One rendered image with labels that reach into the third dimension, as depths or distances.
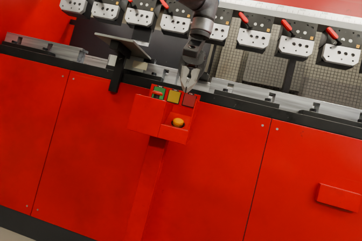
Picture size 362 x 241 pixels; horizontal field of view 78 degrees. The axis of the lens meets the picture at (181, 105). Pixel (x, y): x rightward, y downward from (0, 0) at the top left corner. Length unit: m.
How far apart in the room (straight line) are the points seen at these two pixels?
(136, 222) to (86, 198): 0.41
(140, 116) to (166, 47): 1.10
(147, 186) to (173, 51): 1.17
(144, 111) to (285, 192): 0.67
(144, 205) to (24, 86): 0.88
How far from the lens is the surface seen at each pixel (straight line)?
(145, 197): 0.83
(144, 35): 1.29
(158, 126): 0.73
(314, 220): 1.14
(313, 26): 1.29
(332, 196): 1.12
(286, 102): 1.18
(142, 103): 0.74
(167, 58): 1.76
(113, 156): 1.11
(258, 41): 1.19
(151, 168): 0.80
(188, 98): 0.87
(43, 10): 1.98
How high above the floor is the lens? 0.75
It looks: 2 degrees up
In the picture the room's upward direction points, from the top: 14 degrees clockwise
